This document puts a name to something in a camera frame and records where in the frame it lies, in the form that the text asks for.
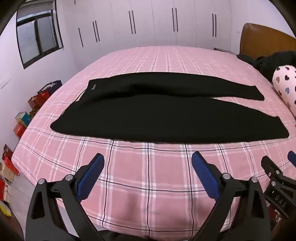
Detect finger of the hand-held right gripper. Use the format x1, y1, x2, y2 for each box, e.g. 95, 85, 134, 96
287, 151, 296, 168
261, 156, 284, 186

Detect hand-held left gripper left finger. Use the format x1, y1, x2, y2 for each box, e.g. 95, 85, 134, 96
26, 153, 109, 241

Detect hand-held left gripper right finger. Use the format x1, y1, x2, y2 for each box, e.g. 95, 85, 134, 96
191, 151, 271, 241

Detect black pants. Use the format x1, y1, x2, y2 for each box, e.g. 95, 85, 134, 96
50, 72, 290, 143

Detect pink plaid bed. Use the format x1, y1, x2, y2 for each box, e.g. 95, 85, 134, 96
11, 46, 296, 239

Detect heart print pillow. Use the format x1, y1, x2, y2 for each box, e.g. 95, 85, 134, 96
271, 65, 296, 119

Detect pile of red gift boxes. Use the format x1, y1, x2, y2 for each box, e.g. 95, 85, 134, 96
0, 89, 51, 204

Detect yellow packet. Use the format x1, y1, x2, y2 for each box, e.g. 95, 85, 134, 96
0, 201, 12, 217

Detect blue paper bag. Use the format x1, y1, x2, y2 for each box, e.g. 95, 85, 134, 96
46, 80, 63, 93

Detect black garment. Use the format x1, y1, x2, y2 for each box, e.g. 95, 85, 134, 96
237, 51, 296, 82

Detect brown wooden headboard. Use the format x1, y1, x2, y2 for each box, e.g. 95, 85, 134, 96
239, 23, 296, 61

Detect black framed window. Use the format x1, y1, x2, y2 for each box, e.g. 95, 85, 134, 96
16, 5, 64, 69

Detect white wardrobe with black handles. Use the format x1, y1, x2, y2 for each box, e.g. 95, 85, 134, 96
62, 0, 246, 73

